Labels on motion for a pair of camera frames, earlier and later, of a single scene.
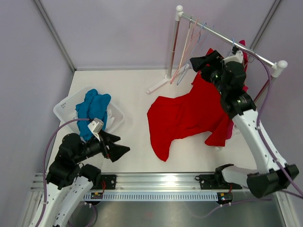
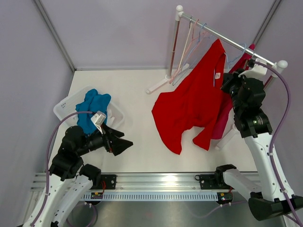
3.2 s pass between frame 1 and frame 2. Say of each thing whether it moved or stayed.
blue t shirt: stayed
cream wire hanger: stayed
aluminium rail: stayed
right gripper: moved
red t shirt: moved
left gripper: moved
